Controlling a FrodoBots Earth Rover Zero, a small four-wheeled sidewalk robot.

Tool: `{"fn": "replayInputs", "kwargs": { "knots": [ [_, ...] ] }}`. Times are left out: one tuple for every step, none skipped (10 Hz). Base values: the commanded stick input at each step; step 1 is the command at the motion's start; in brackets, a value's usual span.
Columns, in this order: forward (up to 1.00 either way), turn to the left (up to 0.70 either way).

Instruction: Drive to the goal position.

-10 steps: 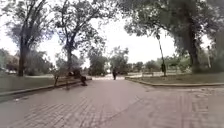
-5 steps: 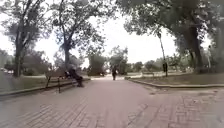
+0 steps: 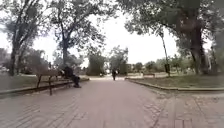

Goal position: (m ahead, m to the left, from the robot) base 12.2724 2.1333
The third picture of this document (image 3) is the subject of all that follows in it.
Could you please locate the person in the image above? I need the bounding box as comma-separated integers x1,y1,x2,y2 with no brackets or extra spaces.
61,65,82,89
111,68,118,82

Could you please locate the red brick path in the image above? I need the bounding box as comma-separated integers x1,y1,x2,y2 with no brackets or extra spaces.
0,78,224,128

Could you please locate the row of trees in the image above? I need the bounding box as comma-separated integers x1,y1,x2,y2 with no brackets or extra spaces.
0,0,111,78
108,0,224,77

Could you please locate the pole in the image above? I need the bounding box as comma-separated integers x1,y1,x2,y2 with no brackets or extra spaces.
159,33,170,77

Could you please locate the wooden bench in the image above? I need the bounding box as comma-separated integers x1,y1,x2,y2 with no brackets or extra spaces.
34,69,76,96

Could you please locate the grass strip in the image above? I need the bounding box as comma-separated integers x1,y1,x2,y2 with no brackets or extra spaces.
0,73,89,92
128,73,224,89

